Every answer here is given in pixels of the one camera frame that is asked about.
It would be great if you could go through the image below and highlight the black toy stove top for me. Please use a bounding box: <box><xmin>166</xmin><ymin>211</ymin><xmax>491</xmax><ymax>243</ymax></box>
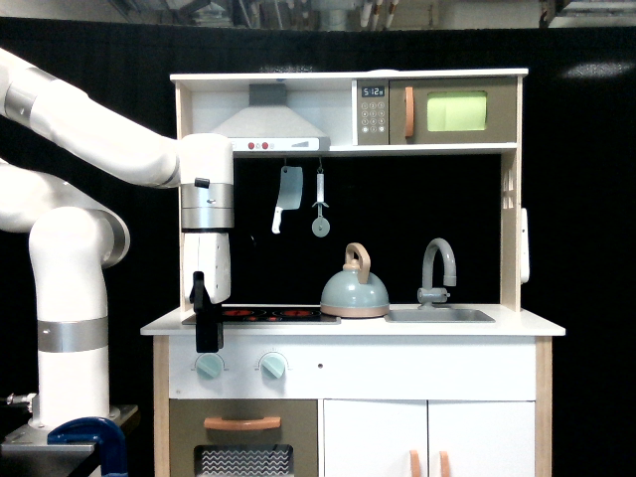
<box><xmin>182</xmin><ymin>305</ymin><xmax>343</xmax><ymax>326</ymax></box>

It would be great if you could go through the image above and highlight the right white cabinet door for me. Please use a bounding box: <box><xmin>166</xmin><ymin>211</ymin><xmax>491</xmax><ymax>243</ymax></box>
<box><xmin>428</xmin><ymin>400</ymin><xmax>535</xmax><ymax>476</ymax></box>

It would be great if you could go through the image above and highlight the left white cabinet door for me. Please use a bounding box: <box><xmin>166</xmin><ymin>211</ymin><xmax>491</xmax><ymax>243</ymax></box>
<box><xmin>323</xmin><ymin>399</ymin><xmax>428</xmax><ymax>476</ymax></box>

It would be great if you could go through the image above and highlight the mint stove knob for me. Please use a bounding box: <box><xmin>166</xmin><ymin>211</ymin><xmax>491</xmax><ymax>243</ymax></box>
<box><xmin>259</xmin><ymin>352</ymin><xmax>287</xmax><ymax>380</ymax></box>
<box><xmin>195</xmin><ymin>353</ymin><xmax>225</xmax><ymax>381</ymax></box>

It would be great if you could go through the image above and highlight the grey toy faucet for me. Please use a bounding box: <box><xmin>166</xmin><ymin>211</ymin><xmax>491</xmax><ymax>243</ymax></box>
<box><xmin>416</xmin><ymin>238</ymin><xmax>458</xmax><ymax>310</ymax></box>

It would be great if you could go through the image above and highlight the blue clamp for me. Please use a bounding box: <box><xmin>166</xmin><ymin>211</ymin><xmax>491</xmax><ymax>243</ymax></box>
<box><xmin>47</xmin><ymin>417</ymin><xmax>128</xmax><ymax>477</ymax></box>

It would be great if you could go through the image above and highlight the wooden toy kitchen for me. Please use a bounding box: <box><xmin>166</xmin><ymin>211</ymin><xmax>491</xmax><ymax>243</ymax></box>
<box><xmin>143</xmin><ymin>69</ymin><xmax>563</xmax><ymax>476</ymax></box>

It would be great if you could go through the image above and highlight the right mint stove knob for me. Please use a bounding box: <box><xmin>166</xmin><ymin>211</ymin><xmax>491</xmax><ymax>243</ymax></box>
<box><xmin>259</xmin><ymin>352</ymin><xmax>287</xmax><ymax>380</ymax></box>

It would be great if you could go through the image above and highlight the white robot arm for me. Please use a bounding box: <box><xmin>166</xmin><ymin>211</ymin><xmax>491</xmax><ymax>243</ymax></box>
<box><xmin>1</xmin><ymin>52</ymin><xmax>234</xmax><ymax>428</ymax></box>

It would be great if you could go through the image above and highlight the grey toy sink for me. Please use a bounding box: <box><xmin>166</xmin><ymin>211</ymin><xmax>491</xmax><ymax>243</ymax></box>
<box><xmin>385</xmin><ymin>308</ymin><xmax>495</xmax><ymax>324</ymax></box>

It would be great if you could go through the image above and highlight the grey-green toy teapot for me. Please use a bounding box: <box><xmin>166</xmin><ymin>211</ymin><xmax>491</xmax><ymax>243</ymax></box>
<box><xmin>320</xmin><ymin>242</ymin><xmax>390</xmax><ymax>319</ymax></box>

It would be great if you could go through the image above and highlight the toy oven door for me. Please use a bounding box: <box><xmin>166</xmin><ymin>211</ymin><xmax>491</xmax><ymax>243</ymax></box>
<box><xmin>169</xmin><ymin>399</ymin><xmax>319</xmax><ymax>476</ymax></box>

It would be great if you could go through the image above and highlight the toy pizza cutter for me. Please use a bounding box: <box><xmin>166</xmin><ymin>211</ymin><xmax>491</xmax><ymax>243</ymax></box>
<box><xmin>312</xmin><ymin>167</ymin><xmax>330</xmax><ymax>238</ymax></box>

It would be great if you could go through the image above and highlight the white cabinet door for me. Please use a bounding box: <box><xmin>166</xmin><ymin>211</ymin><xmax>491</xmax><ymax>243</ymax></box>
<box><xmin>323</xmin><ymin>399</ymin><xmax>428</xmax><ymax>476</ymax></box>
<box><xmin>428</xmin><ymin>400</ymin><xmax>535</xmax><ymax>476</ymax></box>

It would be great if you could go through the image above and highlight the toy range hood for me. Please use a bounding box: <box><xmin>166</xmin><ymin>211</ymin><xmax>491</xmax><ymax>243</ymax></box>
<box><xmin>214</xmin><ymin>83</ymin><xmax>331</xmax><ymax>153</ymax></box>

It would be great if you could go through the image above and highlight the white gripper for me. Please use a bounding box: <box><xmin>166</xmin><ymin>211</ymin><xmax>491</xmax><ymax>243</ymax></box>
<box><xmin>182</xmin><ymin>233</ymin><xmax>231</xmax><ymax>353</ymax></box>

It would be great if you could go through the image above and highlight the left mint stove knob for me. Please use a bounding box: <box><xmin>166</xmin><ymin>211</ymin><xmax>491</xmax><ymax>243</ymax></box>
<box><xmin>195</xmin><ymin>353</ymin><xmax>225</xmax><ymax>381</ymax></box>

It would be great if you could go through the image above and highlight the toy cleaver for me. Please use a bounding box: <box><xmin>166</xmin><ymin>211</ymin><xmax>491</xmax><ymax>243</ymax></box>
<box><xmin>271</xmin><ymin>166</ymin><xmax>303</xmax><ymax>235</ymax></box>

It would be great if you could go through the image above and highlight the toy microwave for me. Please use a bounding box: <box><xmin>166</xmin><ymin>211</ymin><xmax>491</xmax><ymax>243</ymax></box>
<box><xmin>356</xmin><ymin>78</ymin><xmax>518</xmax><ymax>145</ymax></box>

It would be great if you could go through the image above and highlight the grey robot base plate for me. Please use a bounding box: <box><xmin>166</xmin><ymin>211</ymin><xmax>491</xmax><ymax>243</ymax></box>
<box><xmin>1</xmin><ymin>404</ymin><xmax>140</xmax><ymax>454</ymax></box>

